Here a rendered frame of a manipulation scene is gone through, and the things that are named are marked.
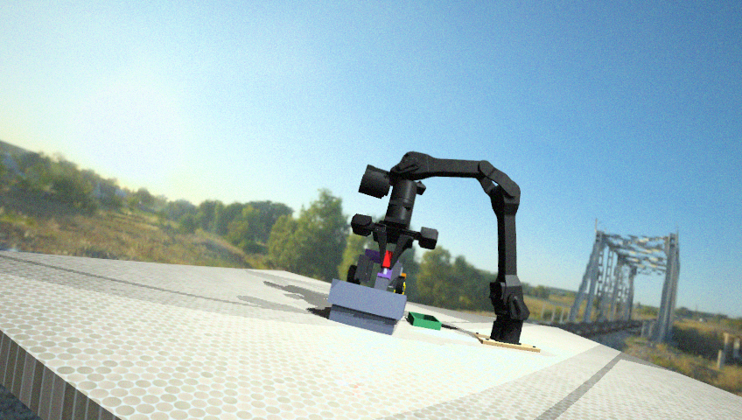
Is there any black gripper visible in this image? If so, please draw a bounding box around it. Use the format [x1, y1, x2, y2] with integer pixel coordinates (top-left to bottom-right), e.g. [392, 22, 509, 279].
[351, 197, 438, 270]

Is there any green tray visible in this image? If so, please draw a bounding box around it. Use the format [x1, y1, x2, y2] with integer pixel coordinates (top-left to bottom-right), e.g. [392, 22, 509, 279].
[408, 311, 442, 331]

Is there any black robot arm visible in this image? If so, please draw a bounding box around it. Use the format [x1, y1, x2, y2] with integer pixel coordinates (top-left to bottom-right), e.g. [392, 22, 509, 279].
[358, 150, 530, 346]

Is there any red-headed metal pin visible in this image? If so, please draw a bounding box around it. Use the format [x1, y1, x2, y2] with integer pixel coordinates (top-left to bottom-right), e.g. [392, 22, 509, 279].
[382, 251, 393, 275]

